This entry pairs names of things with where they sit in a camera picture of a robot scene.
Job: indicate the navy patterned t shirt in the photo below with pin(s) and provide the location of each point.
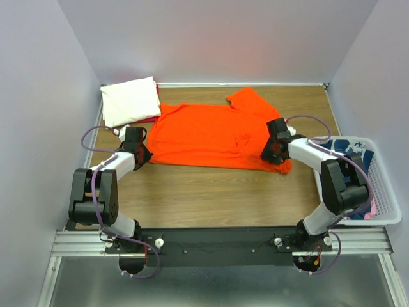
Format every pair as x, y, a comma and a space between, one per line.
345, 146

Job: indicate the orange t shirt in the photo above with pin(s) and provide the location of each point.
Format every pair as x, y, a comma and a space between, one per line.
229, 136

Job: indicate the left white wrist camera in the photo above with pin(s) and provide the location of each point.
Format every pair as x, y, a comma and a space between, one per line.
120, 132

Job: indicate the white plastic basket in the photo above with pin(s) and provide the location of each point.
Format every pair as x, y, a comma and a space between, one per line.
387, 208

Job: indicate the folded red t shirt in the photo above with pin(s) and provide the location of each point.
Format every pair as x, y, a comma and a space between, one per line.
152, 118

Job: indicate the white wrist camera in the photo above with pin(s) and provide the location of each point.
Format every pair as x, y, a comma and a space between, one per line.
120, 132
292, 130

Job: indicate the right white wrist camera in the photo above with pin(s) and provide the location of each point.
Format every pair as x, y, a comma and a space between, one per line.
292, 130

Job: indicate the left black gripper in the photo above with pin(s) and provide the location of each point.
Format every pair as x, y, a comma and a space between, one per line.
147, 155

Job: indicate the pink t shirt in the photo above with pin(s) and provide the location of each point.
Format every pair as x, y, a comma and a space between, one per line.
365, 215

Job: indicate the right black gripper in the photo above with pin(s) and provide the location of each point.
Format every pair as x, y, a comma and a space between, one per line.
273, 159

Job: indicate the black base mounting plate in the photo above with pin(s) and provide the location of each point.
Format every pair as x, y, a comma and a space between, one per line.
218, 247

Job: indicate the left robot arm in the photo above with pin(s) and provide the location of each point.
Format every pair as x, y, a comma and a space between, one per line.
94, 199

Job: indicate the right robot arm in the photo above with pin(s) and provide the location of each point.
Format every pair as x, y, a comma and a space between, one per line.
345, 186

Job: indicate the folded white t shirt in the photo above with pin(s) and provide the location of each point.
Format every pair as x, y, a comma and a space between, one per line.
130, 101

